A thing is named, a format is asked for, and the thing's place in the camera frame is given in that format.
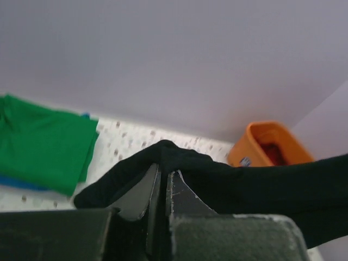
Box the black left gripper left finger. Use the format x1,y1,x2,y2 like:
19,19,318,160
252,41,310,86
1,164,159,260

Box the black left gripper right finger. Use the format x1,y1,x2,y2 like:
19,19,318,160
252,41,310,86
166,171,309,261

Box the black t-shirt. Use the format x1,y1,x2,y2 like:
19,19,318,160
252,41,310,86
73,140,347,248

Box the red t-shirts in bin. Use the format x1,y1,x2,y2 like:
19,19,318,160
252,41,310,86
257,139,289,166

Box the orange plastic bin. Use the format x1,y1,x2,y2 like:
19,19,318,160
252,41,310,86
227,121,314,167

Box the green folded t-shirt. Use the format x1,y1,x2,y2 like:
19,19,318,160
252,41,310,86
0,94,100,197

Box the blue folded t-shirt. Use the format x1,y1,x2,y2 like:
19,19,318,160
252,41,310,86
0,111,91,192

